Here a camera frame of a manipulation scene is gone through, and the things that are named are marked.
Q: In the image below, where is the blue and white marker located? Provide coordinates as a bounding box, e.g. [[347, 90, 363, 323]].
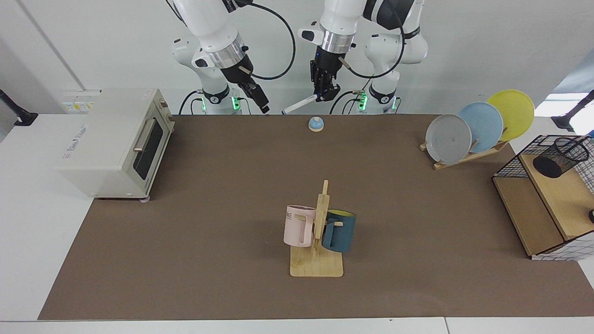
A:
[[282, 94, 321, 115]]

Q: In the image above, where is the black mesh pen holder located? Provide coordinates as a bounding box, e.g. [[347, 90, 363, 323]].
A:
[[533, 137, 591, 179]]

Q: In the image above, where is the grey plate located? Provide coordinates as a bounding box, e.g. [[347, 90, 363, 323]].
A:
[[426, 114, 472, 165]]

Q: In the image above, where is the pink cup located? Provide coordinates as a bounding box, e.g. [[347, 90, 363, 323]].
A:
[[284, 205, 317, 248]]

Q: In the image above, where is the dark teal cup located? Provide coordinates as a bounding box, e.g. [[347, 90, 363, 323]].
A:
[[322, 210, 357, 253]]

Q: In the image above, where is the wooden plate rack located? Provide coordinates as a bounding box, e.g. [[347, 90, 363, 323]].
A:
[[420, 139, 510, 171]]

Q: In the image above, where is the brown table cloth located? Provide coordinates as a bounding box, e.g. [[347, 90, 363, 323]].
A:
[[38, 115, 594, 321]]

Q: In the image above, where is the light blue plate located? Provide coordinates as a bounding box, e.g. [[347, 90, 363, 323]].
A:
[[457, 102, 504, 154]]

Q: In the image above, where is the white labelled socket box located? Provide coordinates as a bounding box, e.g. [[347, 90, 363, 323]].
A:
[[63, 90, 102, 114]]

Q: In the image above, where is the wooden cup stand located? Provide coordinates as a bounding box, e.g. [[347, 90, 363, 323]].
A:
[[290, 180, 344, 278]]

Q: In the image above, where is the pale toaster oven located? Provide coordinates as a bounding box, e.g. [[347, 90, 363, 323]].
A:
[[58, 88, 176, 202]]

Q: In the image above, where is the yellow plate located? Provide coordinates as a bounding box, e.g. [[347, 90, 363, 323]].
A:
[[486, 90, 535, 142]]

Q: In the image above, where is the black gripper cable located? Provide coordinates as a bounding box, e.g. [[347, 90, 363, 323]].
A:
[[338, 0, 406, 79], [237, 0, 297, 80]]

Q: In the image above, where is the black arm base cable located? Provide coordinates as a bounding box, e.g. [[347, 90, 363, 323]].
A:
[[329, 77, 375, 115], [179, 90, 205, 115]]

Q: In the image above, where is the wire basket with wooden floor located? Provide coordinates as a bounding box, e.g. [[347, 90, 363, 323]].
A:
[[492, 135, 594, 261]]

